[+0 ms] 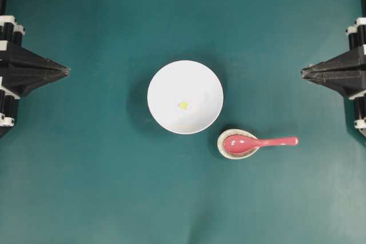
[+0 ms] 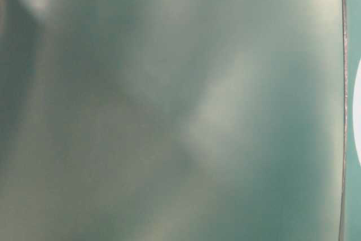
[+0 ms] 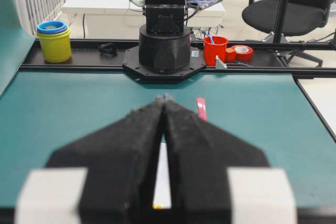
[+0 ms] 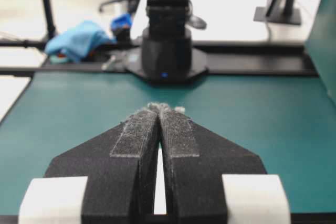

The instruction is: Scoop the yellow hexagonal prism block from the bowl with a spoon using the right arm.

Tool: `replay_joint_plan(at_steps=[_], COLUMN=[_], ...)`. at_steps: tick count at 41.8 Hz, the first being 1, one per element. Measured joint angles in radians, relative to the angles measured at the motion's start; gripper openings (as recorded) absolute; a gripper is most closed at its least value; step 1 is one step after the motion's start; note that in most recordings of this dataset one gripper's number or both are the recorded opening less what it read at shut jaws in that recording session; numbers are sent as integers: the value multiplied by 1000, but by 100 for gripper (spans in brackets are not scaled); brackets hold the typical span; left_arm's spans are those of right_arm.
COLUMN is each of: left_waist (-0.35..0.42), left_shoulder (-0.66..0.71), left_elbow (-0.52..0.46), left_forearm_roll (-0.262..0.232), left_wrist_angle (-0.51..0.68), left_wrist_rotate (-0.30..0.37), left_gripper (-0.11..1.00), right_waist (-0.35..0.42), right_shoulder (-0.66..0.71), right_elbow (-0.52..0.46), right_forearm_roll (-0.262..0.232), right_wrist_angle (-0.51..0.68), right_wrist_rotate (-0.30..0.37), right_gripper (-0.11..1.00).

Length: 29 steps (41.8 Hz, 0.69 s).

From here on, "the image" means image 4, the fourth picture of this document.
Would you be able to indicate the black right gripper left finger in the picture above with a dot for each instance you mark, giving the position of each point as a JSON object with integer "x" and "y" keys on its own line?
{"x": 107, "y": 179}

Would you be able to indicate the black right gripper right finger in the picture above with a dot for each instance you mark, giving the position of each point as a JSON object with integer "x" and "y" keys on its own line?
{"x": 209, "y": 179}

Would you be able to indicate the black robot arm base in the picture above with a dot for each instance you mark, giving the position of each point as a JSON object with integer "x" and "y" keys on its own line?
{"x": 166, "y": 53}

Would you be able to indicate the blue cloth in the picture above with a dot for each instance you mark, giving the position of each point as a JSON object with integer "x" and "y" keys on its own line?
{"x": 77, "y": 42}

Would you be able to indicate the blue and black small object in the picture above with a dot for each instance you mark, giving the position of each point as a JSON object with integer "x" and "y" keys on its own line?
{"x": 121, "y": 26}

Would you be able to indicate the white side table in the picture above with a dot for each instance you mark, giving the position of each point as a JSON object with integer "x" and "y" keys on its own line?
{"x": 232, "y": 22}

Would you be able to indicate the black monitor stand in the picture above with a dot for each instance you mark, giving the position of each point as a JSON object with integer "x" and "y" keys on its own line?
{"x": 278, "y": 11}

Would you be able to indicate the black metal frame pole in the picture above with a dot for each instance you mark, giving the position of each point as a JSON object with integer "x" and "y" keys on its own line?
{"x": 51, "y": 29}

